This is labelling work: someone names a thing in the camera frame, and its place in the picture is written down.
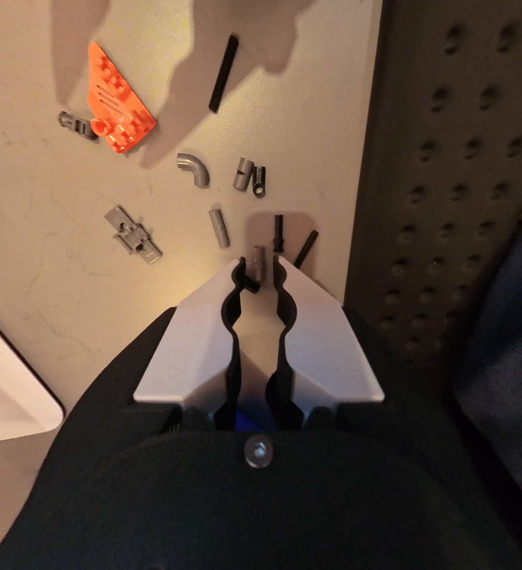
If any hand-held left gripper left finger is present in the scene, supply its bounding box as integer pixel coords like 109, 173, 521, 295
134, 259, 246, 430

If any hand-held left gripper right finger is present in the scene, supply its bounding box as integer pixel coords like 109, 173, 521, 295
273, 257, 386, 430

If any grey pin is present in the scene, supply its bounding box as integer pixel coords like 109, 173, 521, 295
209, 208, 232, 250
251, 244, 269, 293

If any black axle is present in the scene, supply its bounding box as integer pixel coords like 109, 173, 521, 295
209, 35, 240, 115

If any grey track link piece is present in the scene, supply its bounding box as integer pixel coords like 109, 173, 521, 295
103, 206, 164, 265

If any grey elbow connector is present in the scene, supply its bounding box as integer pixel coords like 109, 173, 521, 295
176, 153, 212, 189

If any person's jeans leg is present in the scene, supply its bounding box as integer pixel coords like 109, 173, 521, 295
451, 223, 522, 535

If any white book stand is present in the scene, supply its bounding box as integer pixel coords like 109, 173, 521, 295
0, 303, 65, 446

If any grey pin sleeve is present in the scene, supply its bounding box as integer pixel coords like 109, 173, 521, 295
234, 157, 254, 192

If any black perforated armrest pad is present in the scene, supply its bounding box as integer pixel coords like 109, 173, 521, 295
344, 0, 522, 392

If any small grey brick connector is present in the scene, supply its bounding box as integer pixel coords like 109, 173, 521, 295
58, 111, 99, 140

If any orange brick panel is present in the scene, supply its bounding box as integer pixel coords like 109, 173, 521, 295
86, 41, 158, 155

